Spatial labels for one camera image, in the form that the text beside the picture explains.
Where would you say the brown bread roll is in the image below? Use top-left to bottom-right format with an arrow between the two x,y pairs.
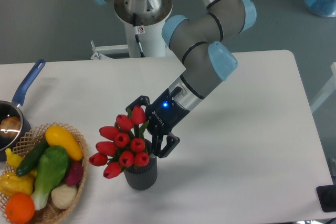
1,116 -> 21,139

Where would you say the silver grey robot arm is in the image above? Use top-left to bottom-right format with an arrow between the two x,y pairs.
95,0 -> 257,158

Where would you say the red tulip bouquet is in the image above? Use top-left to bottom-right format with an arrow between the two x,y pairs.
89,105 -> 150,179

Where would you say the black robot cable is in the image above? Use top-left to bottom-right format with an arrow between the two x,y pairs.
132,13 -> 146,58

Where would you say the yellow bell pepper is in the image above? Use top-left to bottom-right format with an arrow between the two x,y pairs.
1,172 -> 34,198

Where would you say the blue handled saucepan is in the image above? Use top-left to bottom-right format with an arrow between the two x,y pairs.
1,59 -> 46,162

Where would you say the dark grey ribbed vase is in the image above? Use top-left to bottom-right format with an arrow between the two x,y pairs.
123,156 -> 158,190

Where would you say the yellow squash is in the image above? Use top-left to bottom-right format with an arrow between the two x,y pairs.
45,125 -> 83,161

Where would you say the white garlic bulb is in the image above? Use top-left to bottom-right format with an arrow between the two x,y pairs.
51,184 -> 77,209

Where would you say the dark green cucumber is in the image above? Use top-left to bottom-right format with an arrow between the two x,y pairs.
16,138 -> 49,177

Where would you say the yellow banana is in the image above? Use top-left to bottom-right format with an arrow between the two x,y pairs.
5,148 -> 37,178

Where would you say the orange fruit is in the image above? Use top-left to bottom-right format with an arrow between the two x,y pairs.
5,193 -> 35,223

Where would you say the black device at table edge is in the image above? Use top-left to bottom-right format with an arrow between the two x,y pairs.
316,185 -> 336,212

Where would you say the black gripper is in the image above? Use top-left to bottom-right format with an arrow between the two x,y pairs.
125,89 -> 189,158

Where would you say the green bok choy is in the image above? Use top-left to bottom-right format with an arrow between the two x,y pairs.
31,146 -> 69,211

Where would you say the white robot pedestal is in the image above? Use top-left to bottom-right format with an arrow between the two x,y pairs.
91,19 -> 172,60

